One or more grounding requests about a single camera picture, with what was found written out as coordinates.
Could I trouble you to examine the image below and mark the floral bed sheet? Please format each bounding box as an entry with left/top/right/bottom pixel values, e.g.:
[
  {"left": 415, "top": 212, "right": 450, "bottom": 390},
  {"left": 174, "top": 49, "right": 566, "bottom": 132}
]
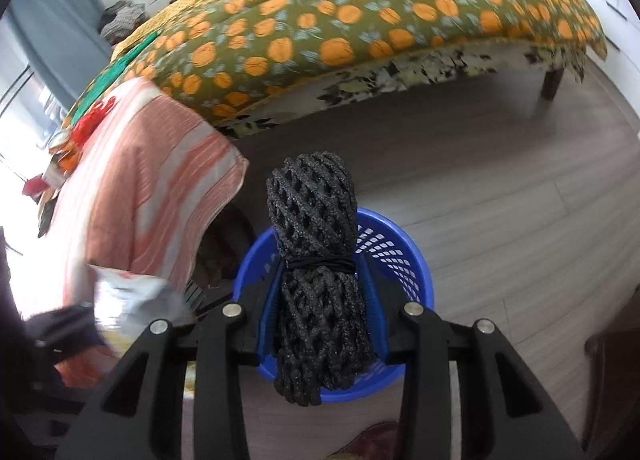
[{"left": 220, "top": 37, "right": 586, "bottom": 141}]

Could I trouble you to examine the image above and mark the bright red candy wrapper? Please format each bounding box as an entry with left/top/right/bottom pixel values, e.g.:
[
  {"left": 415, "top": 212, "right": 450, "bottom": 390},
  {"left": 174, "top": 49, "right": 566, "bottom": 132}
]
[{"left": 72, "top": 96, "right": 117, "bottom": 143}]

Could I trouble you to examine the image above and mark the pile of clothes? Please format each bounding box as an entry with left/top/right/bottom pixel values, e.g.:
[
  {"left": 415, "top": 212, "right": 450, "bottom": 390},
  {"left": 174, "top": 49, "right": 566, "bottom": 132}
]
[{"left": 97, "top": 0, "right": 148, "bottom": 46}]

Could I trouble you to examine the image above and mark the bed with floral quilt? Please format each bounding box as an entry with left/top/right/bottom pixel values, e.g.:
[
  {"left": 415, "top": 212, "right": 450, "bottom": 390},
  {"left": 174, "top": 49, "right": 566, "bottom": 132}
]
[{"left": 65, "top": 0, "right": 608, "bottom": 128}]

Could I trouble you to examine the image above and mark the orange snack wrapper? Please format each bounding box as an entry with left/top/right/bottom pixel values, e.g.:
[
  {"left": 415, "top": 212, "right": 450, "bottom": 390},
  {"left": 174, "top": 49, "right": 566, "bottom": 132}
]
[{"left": 60, "top": 147, "right": 84, "bottom": 176}]

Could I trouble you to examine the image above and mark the grey-blue curtain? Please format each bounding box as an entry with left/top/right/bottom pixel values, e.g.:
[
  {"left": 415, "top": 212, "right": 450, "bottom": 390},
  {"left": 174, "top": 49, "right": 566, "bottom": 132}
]
[{"left": 10, "top": 0, "right": 113, "bottom": 106}]

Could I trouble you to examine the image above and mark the white snack packet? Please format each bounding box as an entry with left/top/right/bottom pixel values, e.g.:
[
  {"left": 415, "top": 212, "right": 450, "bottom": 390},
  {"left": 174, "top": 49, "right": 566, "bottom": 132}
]
[{"left": 92, "top": 272, "right": 191, "bottom": 342}]

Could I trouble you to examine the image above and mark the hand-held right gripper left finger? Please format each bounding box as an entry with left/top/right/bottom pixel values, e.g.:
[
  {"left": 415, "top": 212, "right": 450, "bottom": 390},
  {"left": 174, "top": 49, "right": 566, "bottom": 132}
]
[{"left": 54, "top": 260, "right": 290, "bottom": 460}]

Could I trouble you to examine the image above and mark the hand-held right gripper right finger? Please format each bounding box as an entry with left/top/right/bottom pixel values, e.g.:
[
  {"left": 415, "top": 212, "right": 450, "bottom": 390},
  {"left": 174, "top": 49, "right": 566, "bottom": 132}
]
[{"left": 352, "top": 262, "right": 586, "bottom": 460}]

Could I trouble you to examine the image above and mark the black foam net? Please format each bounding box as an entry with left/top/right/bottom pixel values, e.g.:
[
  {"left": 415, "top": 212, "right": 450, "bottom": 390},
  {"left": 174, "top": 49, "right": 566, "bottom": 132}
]
[{"left": 265, "top": 151, "right": 373, "bottom": 407}]

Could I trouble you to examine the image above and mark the blue plastic basket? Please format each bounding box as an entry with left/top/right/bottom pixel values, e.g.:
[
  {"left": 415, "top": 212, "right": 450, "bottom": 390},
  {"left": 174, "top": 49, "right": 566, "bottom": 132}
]
[{"left": 231, "top": 207, "right": 435, "bottom": 403}]

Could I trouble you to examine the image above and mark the dark wooden bed frame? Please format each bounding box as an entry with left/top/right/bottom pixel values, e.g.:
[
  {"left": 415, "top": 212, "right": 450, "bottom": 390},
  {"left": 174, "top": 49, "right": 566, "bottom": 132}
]
[{"left": 540, "top": 67, "right": 566, "bottom": 101}]

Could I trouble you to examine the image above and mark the dark brown snack wrapper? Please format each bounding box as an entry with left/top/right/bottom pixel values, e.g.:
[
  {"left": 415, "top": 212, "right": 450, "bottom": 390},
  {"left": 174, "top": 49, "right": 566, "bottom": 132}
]
[{"left": 37, "top": 197, "right": 59, "bottom": 239}]

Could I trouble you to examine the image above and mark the dark brown furniture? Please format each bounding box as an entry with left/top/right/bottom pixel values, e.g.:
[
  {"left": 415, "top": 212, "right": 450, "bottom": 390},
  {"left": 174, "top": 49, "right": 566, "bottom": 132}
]
[{"left": 582, "top": 330, "right": 640, "bottom": 451}]

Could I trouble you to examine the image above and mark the orange striped tablecloth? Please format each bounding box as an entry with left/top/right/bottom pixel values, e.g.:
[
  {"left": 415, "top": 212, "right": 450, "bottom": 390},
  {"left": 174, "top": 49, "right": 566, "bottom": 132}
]
[{"left": 15, "top": 77, "right": 249, "bottom": 326}]

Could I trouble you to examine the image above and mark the green folded cloth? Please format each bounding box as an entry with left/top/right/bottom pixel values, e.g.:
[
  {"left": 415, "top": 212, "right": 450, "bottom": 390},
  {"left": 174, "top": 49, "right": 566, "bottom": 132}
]
[{"left": 70, "top": 32, "right": 161, "bottom": 121}]

